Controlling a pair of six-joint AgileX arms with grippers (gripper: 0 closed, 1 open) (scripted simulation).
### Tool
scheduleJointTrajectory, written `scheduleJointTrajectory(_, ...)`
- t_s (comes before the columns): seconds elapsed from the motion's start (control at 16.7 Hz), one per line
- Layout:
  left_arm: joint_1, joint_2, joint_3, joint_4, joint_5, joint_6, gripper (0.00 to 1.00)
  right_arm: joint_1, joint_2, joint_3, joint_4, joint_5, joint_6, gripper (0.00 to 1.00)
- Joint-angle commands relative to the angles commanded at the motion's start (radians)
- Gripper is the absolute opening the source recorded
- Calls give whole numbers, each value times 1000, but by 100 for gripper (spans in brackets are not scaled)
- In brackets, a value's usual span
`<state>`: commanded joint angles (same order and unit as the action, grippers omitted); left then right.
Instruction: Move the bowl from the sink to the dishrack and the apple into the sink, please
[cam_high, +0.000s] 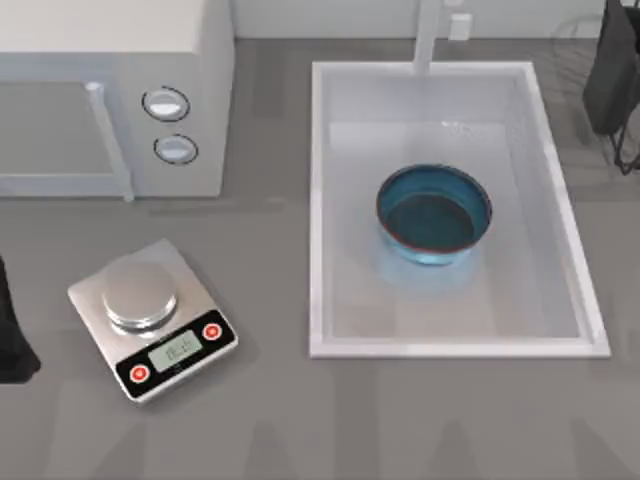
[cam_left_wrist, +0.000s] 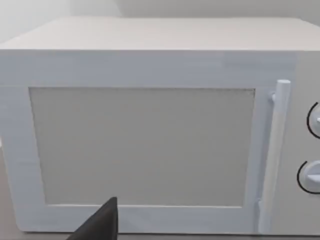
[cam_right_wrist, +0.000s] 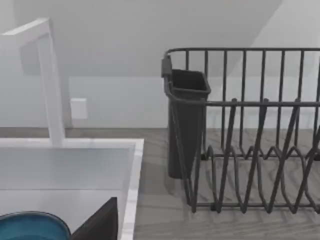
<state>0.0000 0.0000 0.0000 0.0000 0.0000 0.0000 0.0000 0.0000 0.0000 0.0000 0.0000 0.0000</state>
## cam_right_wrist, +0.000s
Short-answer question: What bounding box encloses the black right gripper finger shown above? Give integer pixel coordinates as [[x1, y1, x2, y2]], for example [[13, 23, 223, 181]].
[[70, 196, 119, 240]]

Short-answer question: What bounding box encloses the white sink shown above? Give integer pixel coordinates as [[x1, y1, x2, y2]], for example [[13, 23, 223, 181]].
[[0, 137, 145, 240]]

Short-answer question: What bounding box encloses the blue bowl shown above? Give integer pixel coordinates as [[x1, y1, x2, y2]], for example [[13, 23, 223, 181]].
[[0, 211, 72, 240]]

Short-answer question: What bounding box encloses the dark grey cutlery holder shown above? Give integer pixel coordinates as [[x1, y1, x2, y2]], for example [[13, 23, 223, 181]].
[[167, 69, 212, 179]]

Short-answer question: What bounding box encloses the white tall tap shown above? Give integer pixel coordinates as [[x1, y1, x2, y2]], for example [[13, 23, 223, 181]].
[[0, 17, 67, 148]]

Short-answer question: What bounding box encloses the white wall socket plate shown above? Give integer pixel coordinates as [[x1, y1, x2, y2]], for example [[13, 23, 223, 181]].
[[70, 98, 88, 120]]

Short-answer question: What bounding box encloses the dark grey wire dish rack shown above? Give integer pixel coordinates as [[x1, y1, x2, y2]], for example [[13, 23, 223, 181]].
[[161, 47, 320, 214]]

